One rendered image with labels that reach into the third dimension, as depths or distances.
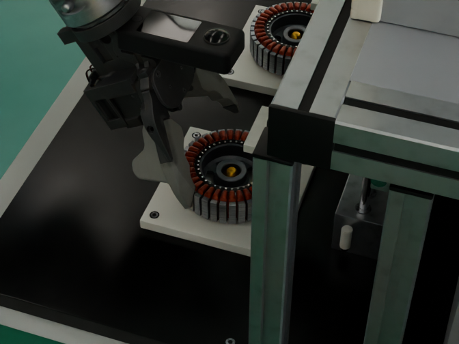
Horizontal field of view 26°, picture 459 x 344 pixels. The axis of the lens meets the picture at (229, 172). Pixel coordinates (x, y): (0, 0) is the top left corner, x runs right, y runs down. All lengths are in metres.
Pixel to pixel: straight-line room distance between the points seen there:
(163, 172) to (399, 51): 0.34
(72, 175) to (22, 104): 1.27
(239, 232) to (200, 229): 0.04
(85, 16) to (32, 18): 1.70
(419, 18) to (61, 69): 1.79
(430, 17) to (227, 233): 0.39
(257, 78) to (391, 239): 0.49
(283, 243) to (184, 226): 0.27
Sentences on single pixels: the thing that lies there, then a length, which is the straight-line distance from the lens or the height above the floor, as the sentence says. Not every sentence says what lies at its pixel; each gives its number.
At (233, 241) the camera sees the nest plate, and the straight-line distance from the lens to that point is 1.01.
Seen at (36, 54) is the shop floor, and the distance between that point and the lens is 2.50.
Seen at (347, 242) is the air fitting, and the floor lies 0.80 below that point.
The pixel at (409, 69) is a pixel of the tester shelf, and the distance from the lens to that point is 0.69.
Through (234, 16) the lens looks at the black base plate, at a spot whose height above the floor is 0.77.
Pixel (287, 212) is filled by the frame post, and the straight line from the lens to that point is 0.74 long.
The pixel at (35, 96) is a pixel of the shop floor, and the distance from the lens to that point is 2.38.
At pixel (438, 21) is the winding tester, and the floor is 1.13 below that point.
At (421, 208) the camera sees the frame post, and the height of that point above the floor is 1.04.
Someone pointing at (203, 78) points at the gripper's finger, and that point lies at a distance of 1.02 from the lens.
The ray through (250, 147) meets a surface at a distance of 0.96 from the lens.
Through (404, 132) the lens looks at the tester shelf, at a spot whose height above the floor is 1.12.
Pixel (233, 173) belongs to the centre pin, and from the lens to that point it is 1.04.
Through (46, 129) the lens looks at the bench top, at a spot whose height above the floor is 0.75.
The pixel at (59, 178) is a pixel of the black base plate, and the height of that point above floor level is 0.77.
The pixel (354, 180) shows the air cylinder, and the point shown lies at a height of 0.82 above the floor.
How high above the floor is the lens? 1.55
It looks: 46 degrees down
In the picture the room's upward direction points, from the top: straight up
